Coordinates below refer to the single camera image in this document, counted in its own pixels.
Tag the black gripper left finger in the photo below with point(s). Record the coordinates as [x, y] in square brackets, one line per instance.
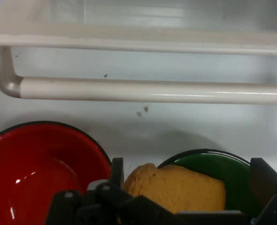
[110, 194]

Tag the green bowl with black rim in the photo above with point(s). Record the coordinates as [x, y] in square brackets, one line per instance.
[234, 178]

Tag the white appliance door panel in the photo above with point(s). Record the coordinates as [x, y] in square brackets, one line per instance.
[138, 30]

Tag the yellow sponge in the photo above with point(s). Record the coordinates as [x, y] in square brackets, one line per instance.
[176, 189]

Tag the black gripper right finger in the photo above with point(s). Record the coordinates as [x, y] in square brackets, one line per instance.
[267, 187]

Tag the red bowl with black rim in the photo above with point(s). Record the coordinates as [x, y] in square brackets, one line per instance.
[35, 168]

